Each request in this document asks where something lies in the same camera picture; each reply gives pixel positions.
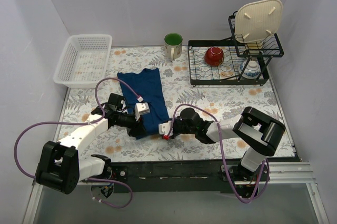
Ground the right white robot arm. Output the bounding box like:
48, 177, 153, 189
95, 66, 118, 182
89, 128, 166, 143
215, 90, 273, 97
162, 106, 285, 181

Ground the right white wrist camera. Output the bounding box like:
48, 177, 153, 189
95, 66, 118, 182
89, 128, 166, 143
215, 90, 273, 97
158, 121, 173, 140

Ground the floral table mat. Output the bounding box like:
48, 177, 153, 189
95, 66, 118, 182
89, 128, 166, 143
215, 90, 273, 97
56, 46, 282, 162

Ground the red bowl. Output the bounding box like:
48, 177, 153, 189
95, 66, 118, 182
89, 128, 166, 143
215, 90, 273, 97
204, 46, 224, 66

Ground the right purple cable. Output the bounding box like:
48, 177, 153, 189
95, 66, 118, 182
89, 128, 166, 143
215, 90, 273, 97
166, 104, 271, 204

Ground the white plastic basket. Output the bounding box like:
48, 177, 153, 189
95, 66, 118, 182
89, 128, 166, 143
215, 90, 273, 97
53, 34, 113, 89

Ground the blue t shirt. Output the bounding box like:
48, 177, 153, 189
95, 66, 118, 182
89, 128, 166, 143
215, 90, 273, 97
117, 68, 170, 140

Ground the aluminium frame rail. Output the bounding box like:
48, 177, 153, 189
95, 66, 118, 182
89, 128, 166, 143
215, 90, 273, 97
32, 161, 316, 186

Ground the black wire dish rack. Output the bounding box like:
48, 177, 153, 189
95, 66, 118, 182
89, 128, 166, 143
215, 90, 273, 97
187, 12, 284, 86

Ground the green inside floral mug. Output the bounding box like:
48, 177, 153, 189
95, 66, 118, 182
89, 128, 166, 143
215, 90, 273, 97
164, 33, 183, 61

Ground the cream square plastic lid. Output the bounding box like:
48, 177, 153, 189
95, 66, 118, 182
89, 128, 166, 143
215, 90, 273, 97
234, 0, 283, 43

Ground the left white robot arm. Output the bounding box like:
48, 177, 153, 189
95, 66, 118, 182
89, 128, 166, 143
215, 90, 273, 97
35, 94, 150, 194

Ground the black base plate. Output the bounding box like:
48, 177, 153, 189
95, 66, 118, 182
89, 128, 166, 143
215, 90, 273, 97
95, 159, 232, 193

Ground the blue white patterned bowl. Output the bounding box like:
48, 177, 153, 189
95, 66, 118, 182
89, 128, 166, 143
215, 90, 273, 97
238, 60, 261, 79

